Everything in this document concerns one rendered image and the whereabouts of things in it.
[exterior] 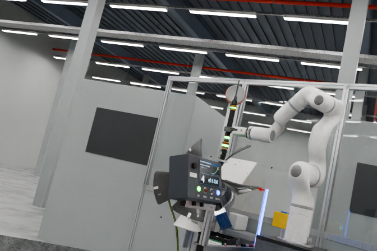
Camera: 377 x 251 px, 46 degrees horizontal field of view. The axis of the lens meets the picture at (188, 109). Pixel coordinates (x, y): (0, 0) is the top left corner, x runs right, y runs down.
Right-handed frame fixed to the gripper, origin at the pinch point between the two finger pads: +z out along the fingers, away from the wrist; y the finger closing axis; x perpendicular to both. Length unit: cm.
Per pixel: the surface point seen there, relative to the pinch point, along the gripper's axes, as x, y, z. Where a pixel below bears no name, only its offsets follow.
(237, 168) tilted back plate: -21.2, 37.3, 11.2
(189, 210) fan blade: -53, -21, 1
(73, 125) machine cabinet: -7, 99, 294
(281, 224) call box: -50, 21, -38
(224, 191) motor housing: -38.9, 9.1, -0.5
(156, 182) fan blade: -43, -13, 37
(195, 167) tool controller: -30, -80, -42
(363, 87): 52, 70, -55
